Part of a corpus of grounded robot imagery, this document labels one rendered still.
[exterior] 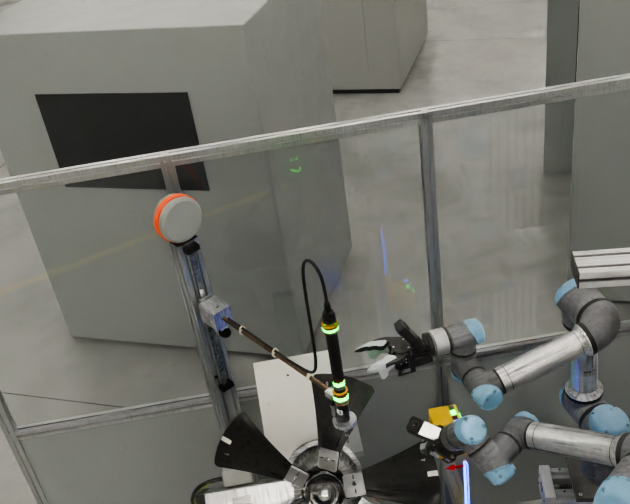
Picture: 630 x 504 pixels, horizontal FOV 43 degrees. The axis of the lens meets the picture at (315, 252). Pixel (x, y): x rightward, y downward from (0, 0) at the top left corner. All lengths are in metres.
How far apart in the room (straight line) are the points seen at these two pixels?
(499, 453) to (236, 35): 2.37
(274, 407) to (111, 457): 0.93
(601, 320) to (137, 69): 2.63
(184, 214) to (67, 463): 1.34
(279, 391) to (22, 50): 2.43
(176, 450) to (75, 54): 2.03
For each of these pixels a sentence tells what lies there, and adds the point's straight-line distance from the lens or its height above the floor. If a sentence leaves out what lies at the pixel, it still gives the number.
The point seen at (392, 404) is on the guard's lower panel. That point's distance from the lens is 3.35.
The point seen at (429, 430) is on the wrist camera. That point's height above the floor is 1.46.
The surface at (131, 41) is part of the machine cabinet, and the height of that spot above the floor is 1.99.
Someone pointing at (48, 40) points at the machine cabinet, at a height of 2.01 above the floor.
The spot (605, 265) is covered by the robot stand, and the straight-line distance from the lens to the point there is 1.95.
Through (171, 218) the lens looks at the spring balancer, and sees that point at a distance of 2.56.
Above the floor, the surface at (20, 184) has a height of 2.04.
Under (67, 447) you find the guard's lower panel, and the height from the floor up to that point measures 0.87.
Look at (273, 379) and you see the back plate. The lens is 2.76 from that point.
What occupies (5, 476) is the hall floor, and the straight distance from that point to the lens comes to 4.79.
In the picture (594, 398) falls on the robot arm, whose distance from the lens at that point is 2.69.
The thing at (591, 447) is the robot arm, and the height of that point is 1.59.
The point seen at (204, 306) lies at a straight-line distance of 2.71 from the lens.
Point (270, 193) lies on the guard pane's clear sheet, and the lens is 2.72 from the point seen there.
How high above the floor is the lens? 3.13
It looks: 33 degrees down
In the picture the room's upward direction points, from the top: 9 degrees counter-clockwise
